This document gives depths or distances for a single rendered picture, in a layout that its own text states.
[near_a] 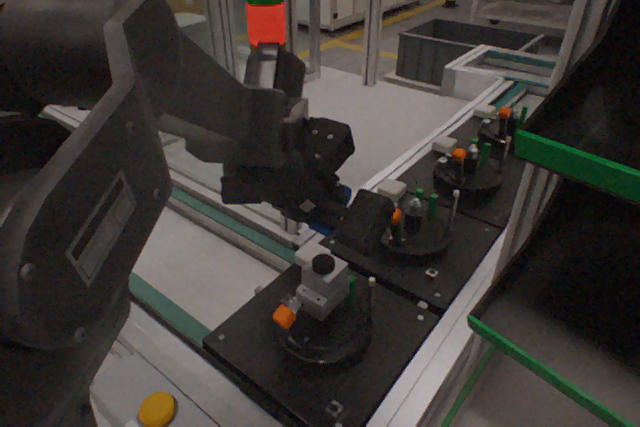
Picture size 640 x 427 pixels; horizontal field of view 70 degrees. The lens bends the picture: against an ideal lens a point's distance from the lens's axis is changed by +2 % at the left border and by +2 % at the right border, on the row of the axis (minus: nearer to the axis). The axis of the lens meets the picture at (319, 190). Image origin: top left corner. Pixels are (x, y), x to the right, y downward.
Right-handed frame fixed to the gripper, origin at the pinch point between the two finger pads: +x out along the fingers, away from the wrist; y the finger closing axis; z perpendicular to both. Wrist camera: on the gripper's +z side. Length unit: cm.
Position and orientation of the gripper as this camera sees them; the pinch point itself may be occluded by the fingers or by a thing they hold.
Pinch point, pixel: (327, 210)
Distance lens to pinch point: 53.3
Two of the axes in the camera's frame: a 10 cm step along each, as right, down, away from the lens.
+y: -7.9, -3.4, 5.1
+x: 4.0, 3.3, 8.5
